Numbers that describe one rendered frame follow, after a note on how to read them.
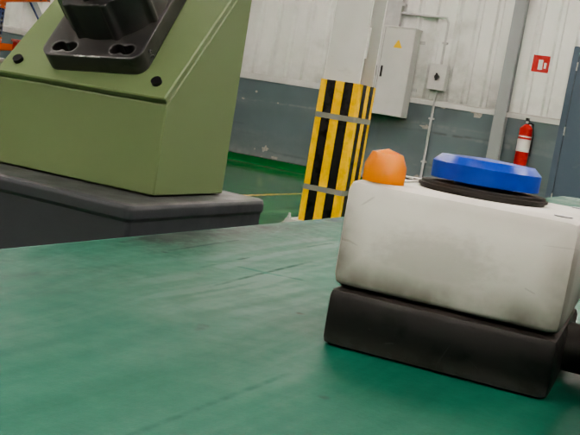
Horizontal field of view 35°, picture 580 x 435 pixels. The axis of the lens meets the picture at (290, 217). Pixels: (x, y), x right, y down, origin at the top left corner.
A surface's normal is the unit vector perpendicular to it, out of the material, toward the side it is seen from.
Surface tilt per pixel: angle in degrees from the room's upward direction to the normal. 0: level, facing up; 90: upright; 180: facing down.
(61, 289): 0
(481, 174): 90
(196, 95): 90
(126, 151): 90
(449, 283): 90
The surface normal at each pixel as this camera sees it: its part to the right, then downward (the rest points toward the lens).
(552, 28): -0.44, 0.04
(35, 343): 0.16, -0.98
